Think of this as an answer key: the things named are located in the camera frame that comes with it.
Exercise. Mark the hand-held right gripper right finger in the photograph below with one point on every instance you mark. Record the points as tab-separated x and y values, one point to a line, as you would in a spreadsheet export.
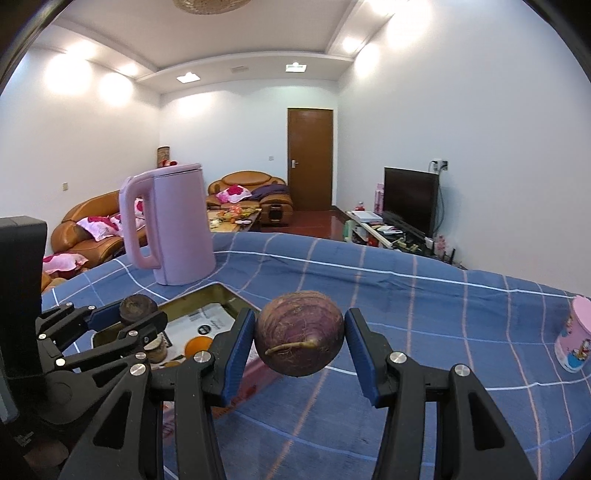
362	355

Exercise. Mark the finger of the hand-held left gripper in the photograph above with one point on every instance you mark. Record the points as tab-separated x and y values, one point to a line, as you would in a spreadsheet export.
106	317
143	323

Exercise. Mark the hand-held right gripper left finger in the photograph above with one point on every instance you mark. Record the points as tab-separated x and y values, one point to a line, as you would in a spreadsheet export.
238	355

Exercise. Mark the dark wrinkled passion fruit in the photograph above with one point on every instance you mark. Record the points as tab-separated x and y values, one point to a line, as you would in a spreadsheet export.
137	305

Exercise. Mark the orange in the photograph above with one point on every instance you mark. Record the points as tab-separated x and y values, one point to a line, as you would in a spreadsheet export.
199	346

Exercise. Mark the pink metal tin box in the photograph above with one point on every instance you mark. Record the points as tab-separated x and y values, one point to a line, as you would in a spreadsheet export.
210	295

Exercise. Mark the brown round passion fruit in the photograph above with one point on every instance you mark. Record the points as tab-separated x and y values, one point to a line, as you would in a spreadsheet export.
300	323

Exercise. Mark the pink floral pillow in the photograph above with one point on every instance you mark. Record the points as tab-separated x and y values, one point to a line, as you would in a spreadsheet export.
62	263
104	226
231	193
138	207

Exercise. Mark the printed paper liner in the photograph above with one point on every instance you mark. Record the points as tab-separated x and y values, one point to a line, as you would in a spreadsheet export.
189	323

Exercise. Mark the blue checked blanket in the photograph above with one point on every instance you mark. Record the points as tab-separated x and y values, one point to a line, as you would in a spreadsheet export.
415	300

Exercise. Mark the brown leather sofa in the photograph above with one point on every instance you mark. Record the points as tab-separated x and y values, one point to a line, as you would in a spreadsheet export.
92	203
244	177

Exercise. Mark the pink electric kettle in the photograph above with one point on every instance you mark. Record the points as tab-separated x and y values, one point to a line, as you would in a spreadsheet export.
180	221

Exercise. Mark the wooden coffee table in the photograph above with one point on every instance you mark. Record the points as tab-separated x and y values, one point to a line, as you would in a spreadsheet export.
242	226

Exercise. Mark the black wifi router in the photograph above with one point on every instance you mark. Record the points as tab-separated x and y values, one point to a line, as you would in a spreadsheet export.
448	257

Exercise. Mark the white tv stand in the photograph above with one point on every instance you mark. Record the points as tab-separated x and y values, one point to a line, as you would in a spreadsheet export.
364	216

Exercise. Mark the pink gift bag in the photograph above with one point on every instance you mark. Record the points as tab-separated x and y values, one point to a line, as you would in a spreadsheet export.
379	198

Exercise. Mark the black television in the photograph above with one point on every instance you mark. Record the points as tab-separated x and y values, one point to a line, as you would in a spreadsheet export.
408	198

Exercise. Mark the tall woven basket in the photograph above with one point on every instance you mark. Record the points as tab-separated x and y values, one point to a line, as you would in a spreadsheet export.
163	157

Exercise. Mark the purple cloth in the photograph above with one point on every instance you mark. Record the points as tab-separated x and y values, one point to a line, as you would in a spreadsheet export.
268	190

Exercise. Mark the brown wooden door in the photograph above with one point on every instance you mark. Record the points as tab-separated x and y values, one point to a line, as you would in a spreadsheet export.
309	157

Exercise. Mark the pink cartoon cup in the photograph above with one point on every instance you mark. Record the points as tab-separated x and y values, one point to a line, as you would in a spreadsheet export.
575	341

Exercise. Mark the square ceiling light panel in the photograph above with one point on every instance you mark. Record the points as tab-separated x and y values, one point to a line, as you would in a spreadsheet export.
296	67
188	77

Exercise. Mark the golden ceiling lamp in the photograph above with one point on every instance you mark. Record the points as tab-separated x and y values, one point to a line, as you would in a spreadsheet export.
212	3

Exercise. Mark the wall power socket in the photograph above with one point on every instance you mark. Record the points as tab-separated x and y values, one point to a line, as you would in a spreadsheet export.
438	165

